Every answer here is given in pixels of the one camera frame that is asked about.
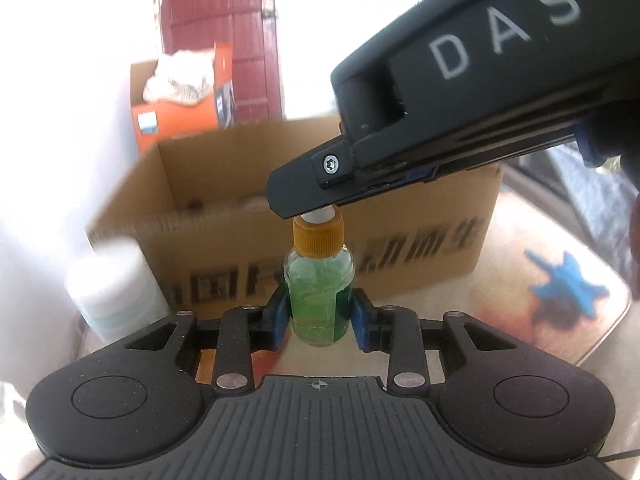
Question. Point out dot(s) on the brown cardboard box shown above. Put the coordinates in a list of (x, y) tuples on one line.
[(225, 170)]

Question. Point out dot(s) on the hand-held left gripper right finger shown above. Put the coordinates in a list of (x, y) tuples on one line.
[(361, 320)]

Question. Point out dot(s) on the grey cloth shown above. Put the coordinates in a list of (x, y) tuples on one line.
[(565, 180)]

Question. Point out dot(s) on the white pill bottle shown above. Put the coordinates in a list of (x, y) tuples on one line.
[(115, 290)]

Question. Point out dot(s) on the green dropper bottle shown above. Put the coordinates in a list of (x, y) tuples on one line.
[(315, 285)]

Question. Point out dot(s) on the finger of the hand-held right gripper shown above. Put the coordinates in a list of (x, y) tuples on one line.
[(310, 180)]

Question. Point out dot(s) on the orange appliance box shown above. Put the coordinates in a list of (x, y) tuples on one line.
[(180, 125)]

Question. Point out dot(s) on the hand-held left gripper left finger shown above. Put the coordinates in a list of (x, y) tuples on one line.
[(280, 320)]

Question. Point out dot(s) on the beige checkered cloth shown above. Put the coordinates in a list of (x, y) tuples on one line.
[(177, 77)]

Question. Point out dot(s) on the red wooden door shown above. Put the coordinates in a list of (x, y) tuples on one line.
[(220, 15)]

